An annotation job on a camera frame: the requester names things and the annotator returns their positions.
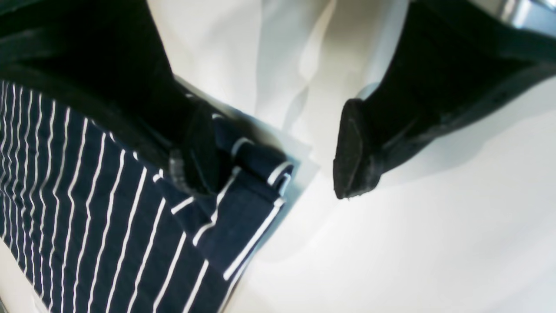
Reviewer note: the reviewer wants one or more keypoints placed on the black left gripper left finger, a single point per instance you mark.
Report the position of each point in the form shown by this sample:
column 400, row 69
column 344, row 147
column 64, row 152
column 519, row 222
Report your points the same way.
column 106, row 59

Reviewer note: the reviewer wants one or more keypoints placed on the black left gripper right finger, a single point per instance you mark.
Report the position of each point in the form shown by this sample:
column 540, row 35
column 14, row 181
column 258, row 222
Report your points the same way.
column 456, row 62

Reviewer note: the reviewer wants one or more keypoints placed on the navy white striped T-shirt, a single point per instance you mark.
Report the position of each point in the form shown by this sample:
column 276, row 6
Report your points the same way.
column 96, row 229

